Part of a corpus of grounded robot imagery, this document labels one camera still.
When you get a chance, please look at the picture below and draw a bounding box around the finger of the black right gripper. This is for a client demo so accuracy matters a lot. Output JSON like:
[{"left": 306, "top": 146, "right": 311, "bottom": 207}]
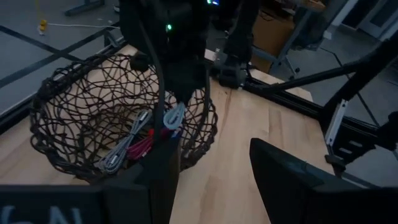
[
  {"left": 185, "top": 86, "right": 200, "bottom": 106},
  {"left": 172, "top": 88, "right": 187, "bottom": 105}
]

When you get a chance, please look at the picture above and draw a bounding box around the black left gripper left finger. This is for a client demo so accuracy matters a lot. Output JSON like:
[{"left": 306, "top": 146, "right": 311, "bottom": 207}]
[{"left": 0, "top": 133, "right": 182, "bottom": 224}]

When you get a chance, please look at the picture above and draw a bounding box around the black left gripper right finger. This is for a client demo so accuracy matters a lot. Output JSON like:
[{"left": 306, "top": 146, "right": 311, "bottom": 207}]
[{"left": 249, "top": 138, "right": 398, "bottom": 224}]

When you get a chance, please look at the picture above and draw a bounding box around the plain white USB cable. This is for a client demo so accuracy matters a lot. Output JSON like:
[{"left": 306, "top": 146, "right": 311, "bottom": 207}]
[{"left": 162, "top": 101, "right": 187, "bottom": 131}]

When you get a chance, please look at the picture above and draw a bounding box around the black cable with red tie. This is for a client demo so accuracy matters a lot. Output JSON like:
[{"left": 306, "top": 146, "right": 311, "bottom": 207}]
[{"left": 148, "top": 126, "right": 172, "bottom": 141}]

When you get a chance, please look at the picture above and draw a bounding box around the grey white braided cable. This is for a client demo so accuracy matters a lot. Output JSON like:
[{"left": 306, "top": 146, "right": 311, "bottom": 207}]
[{"left": 98, "top": 110, "right": 153, "bottom": 174}]

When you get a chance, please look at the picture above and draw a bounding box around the red braided USB cable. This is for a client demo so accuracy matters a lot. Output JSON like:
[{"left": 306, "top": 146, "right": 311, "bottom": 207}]
[{"left": 126, "top": 129, "right": 156, "bottom": 161}]

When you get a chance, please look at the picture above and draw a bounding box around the dark woven wicker basket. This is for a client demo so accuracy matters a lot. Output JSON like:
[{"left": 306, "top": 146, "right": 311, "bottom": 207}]
[{"left": 29, "top": 53, "right": 219, "bottom": 183}]

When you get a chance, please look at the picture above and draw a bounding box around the cardboard box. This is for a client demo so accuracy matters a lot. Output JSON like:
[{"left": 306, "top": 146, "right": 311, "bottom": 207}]
[{"left": 251, "top": 7, "right": 296, "bottom": 75}]

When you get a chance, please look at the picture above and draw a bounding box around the grey table leg base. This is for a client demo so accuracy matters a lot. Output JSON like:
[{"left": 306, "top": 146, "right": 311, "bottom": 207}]
[{"left": 63, "top": 0, "right": 106, "bottom": 17}]

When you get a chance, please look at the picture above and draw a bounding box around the white frame bracket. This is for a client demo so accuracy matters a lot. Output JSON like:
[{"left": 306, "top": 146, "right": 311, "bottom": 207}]
[{"left": 324, "top": 98, "right": 348, "bottom": 147}]

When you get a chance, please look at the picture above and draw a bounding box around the black aluminium table frame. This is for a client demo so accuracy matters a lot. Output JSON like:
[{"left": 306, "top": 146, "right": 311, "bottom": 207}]
[{"left": 0, "top": 29, "right": 398, "bottom": 187}]

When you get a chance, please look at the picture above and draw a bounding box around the white floor cable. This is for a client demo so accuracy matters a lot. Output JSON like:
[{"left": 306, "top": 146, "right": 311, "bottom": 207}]
[{"left": 46, "top": 22, "right": 121, "bottom": 30}]

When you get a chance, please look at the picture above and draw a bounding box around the yellow cable plug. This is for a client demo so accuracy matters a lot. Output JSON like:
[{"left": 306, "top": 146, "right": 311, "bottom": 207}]
[{"left": 37, "top": 19, "right": 49, "bottom": 34}]

